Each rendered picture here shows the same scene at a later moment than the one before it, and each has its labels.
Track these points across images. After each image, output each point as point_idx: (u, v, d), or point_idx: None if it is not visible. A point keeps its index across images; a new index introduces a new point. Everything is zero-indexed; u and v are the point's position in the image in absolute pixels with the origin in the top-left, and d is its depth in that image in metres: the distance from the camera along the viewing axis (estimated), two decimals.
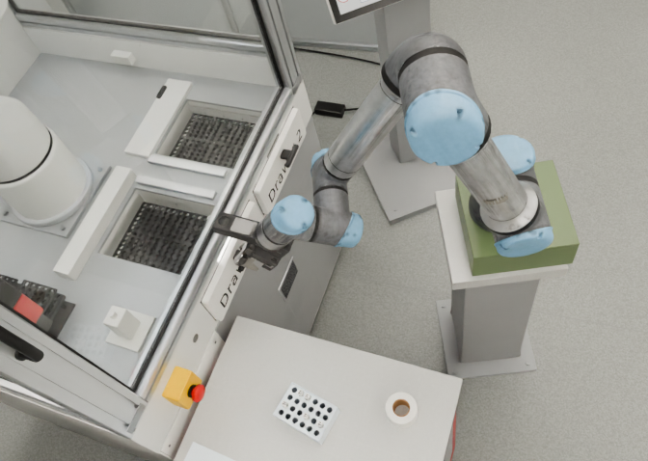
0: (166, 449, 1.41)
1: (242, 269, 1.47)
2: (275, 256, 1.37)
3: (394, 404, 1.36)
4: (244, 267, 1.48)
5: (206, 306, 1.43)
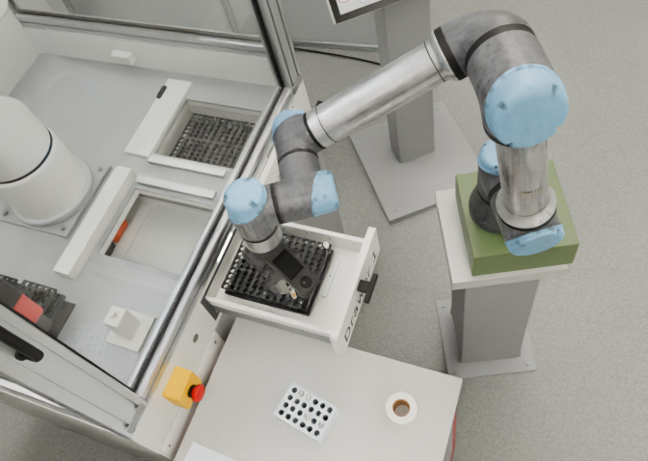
0: (166, 449, 1.41)
1: (368, 301, 1.37)
2: None
3: (394, 404, 1.36)
4: (370, 299, 1.38)
5: (334, 341, 1.33)
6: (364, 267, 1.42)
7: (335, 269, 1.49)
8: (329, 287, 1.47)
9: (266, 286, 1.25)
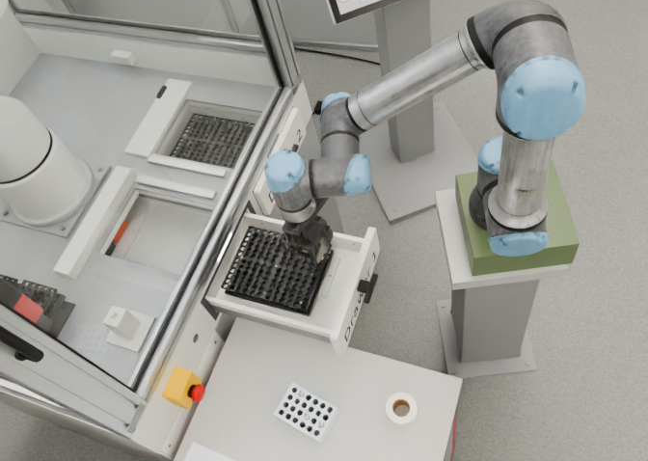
0: (166, 449, 1.41)
1: (368, 301, 1.37)
2: (289, 236, 1.29)
3: (394, 404, 1.36)
4: (370, 299, 1.38)
5: (334, 341, 1.33)
6: (364, 267, 1.42)
7: (335, 269, 1.49)
8: (329, 287, 1.47)
9: (331, 236, 1.34)
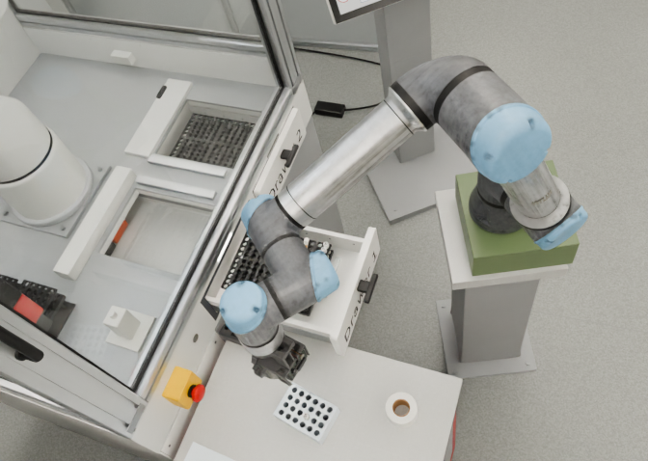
0: (166, 449, 1.41)
1: (368, 301, 1.37)
2: (283, 366, 1.11)
3: (394, 404, 1.36)
4: (370, 299, 1.38)
5: (334, 341, 1.33)
6: (364, 267, 1.42)
7: (335, 269, 1.49)
8: None
9: None
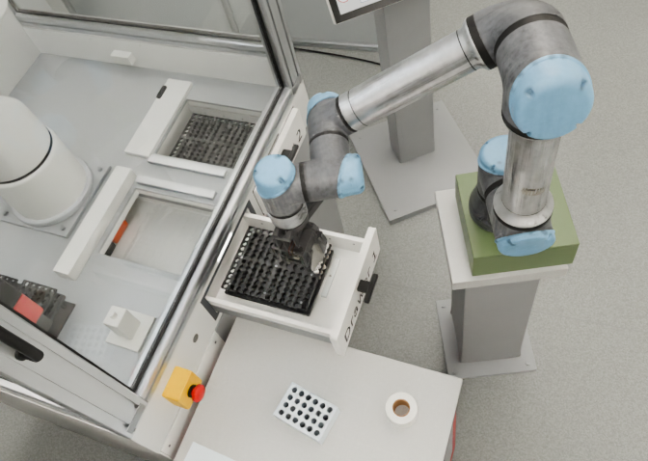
0: (166, 449, 1.41)
1: (368, 301, 1.37)
2: (281, 243, 1.24)
3: (394, 404, 1.36)
4: (370, 299, 1.38)
5: (334, 341, 1.33)
6: (364, 267, 1.42)
7: (335, 269, 1.49)
8: (329, 287, 1.47)
9: (325, 242, 1.29)
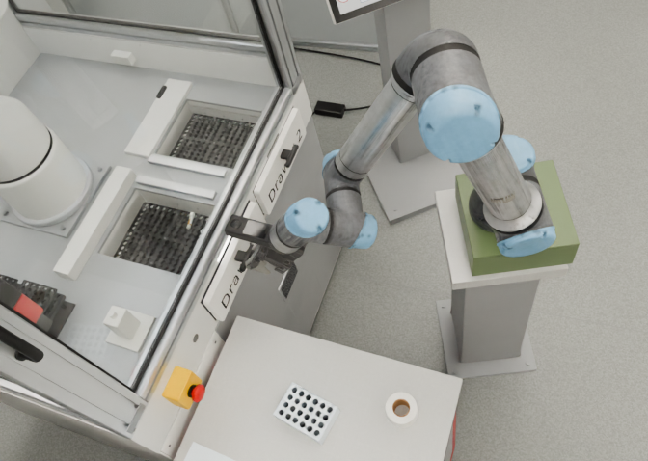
0: (166, 449, 1.41)
1: (243, 269, 1.47)
2: (287, 258, 1.36)
3: (394, 404, 1.36)
4: (245, 267, 1.48)
5: (207, 306, 1.43)
6: None
7: None
8: None
9: None
